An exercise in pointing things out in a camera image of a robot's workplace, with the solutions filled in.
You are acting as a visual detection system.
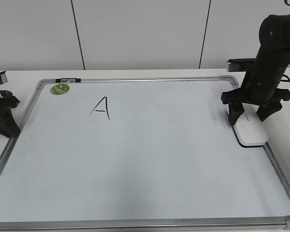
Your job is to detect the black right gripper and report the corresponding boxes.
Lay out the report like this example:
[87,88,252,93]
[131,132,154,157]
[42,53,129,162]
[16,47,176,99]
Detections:
[221,65,290,125]

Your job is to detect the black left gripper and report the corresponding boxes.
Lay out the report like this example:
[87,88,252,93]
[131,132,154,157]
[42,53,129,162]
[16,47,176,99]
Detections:
[0,90,20,137]

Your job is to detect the white whiteboard eraser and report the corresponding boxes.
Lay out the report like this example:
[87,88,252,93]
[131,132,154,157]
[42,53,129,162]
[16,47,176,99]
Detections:
[232,104,269,147]

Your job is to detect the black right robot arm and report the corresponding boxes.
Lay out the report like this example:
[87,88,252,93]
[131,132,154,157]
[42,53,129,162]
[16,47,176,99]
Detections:
[221,14,290,126]

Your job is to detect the round green magnet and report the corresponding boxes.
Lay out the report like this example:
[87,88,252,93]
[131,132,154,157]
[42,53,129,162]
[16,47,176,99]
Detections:
[50,84,70,95]

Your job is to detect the black silver hanging clip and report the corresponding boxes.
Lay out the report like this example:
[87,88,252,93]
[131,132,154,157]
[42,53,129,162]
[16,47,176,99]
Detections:
[55,78,81,83]

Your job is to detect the aluminium framed whiteboard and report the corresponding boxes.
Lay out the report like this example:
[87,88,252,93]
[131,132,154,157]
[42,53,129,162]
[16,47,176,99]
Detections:
[0,76,290,231]

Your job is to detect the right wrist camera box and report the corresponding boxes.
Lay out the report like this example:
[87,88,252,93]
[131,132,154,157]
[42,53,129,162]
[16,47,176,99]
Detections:
[226,58,255,72]

